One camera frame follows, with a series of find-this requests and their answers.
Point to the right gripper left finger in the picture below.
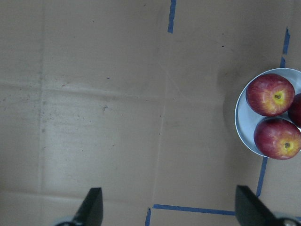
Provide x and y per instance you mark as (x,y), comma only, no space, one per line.
(90,213)

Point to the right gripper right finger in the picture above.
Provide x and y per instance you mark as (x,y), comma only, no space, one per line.
(251,211)

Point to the plate apple front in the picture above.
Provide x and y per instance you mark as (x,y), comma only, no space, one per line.
(277,138)

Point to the plate apple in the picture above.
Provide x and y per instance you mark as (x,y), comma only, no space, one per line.
(270,95)
(294,112)
(277,138)

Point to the plate apple far side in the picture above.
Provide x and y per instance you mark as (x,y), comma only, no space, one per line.
(294,112)

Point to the plate apple near centre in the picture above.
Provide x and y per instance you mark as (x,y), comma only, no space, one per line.
(270,95)

